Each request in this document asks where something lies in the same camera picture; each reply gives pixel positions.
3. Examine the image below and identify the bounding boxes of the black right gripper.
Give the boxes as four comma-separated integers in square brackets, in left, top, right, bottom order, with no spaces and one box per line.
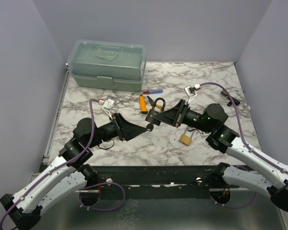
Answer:
[153,99,213,134]

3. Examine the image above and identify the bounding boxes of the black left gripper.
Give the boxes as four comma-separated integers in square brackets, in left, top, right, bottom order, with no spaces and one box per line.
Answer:
[88,113,147,149]

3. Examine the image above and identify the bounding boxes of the black padlock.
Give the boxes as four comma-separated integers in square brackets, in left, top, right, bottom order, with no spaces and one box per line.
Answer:
[145,97,166,126]

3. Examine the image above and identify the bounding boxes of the black-headed key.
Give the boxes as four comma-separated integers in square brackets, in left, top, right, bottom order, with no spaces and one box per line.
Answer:
[146,124,154,132]

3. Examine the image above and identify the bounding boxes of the brass padlock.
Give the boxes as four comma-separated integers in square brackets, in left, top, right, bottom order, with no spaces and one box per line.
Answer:
[179,129,194,146]

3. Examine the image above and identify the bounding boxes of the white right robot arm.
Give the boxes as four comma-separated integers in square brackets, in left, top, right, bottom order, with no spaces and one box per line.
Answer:
[146,100,288,212]

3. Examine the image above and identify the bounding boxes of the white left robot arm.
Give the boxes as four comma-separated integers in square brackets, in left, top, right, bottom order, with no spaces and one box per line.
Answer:
[0,113,146,230]

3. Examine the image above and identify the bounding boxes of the orange utility knife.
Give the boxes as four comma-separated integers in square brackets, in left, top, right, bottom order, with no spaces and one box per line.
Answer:
[139,94,148,114]

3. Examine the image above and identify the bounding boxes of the red blue screwdriver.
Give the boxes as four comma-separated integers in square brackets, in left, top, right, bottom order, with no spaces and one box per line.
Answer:
[131,89,163,95]

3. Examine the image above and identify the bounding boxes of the black T-shaped connector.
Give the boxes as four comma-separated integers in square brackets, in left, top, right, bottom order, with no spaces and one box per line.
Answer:
[220,90,241,107]

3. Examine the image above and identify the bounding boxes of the green plastic toolbox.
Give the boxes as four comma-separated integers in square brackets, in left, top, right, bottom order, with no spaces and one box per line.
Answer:
[67,40,146,92]

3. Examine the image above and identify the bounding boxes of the yellow handled pliers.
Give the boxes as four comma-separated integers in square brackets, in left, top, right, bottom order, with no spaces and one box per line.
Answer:
[147,96,162,111]

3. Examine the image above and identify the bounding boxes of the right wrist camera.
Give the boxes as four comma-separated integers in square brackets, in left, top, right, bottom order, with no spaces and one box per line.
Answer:
[184,84,201,105]

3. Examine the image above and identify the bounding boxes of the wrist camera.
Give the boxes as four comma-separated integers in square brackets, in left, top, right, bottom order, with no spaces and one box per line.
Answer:
[102,99,114,120]
[184,84,201,105]

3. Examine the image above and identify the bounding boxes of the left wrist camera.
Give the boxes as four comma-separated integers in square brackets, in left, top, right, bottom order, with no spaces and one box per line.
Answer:
[102,99,114,120]

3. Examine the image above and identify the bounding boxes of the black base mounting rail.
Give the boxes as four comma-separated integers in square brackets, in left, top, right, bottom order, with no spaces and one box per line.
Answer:
[78,164,227,204]

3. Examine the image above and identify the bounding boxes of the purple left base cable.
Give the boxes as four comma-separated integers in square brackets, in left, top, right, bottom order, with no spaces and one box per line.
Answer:
[79,182,126,212]

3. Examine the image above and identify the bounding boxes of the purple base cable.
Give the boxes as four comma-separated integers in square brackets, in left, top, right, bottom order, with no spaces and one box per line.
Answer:
[79,182,126,212]
[213,191,259,208]

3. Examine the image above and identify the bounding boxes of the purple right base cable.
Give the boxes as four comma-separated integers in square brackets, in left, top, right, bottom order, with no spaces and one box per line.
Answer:
[213,191,259,208]

